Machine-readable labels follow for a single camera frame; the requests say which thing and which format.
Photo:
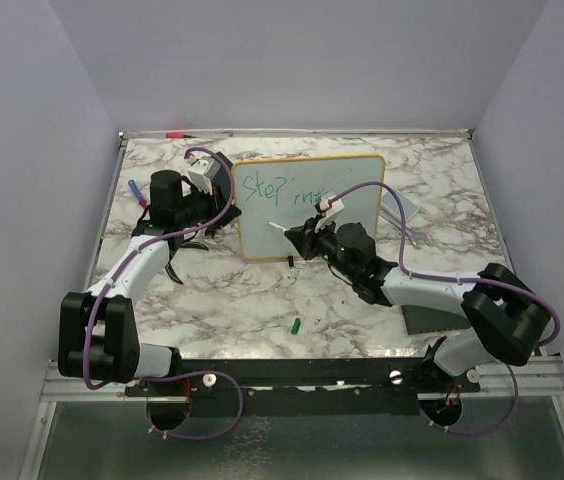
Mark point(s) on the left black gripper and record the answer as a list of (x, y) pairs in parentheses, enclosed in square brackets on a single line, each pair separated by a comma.
[(216, 201)]

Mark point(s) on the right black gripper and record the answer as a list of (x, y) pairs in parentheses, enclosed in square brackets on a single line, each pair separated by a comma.
[(305, 237)]

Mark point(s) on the green whiteboard marker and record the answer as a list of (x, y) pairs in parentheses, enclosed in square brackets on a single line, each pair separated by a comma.
[(277, 226)]

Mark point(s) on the yellow framed whiteboard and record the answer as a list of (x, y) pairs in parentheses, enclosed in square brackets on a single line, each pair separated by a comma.
[(284, 192)]

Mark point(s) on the green marker cap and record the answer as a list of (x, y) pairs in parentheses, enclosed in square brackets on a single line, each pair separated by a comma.
[(296, 326)]

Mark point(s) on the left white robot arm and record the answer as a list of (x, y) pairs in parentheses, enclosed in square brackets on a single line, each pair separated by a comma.
[(98, 337)]

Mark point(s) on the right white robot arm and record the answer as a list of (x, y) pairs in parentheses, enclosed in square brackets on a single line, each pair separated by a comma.
[(506, 318)]

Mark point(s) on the white whiteboard eraser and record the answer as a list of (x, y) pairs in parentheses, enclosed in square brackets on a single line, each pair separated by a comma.
[(391, 207)]

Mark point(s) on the black multitool pliers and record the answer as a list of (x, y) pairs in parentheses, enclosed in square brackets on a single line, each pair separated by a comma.
[(188, 262)]

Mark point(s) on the blue red screwdriver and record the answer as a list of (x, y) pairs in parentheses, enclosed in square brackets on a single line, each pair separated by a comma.
[(138, 194)]

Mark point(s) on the silver wrench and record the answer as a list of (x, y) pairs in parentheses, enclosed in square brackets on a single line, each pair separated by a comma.
[(416, 239)]

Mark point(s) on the black box front right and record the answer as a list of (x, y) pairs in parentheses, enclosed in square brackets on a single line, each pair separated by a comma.
[(421, 320)]

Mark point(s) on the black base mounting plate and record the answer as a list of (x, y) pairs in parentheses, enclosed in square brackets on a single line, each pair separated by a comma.
[(295, 387)]

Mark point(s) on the blue handled cutters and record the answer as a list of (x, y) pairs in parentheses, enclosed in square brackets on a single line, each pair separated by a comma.
[(211, 231)]

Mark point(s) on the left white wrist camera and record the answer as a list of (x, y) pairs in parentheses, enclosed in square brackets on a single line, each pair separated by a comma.
[(201, 172)]

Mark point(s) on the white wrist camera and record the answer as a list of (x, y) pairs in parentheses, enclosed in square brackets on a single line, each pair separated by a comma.
[(328, 208), (201, 172)]

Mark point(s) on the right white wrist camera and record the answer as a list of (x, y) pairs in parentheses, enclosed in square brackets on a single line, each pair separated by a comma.
[(328, 208)]

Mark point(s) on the red marker on rail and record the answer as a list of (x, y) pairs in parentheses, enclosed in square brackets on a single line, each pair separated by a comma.
[(178, 135)]

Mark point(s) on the aluminium table frame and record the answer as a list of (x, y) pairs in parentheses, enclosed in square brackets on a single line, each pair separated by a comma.
[(513, 429)]

